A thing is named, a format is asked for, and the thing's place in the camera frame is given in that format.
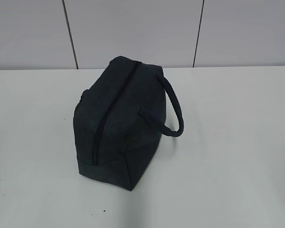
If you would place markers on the dark blue lunch bag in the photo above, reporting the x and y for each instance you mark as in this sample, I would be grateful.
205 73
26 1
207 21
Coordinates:
119 121

